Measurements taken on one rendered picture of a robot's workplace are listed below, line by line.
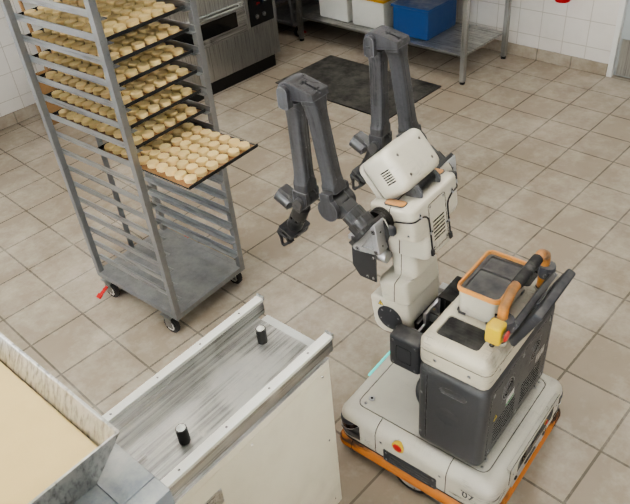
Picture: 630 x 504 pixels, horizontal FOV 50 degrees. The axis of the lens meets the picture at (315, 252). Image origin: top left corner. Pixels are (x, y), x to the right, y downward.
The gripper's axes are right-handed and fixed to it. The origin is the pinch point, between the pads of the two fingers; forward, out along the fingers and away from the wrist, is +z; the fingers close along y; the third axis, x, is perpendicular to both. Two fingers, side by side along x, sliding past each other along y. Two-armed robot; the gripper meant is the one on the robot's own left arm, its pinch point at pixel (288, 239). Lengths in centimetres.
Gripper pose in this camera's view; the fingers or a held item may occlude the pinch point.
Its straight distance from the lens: 238.7
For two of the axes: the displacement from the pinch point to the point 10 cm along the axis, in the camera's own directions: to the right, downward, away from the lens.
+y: -6.2, 5.3, -5.8
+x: 7.4, 6.4, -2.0
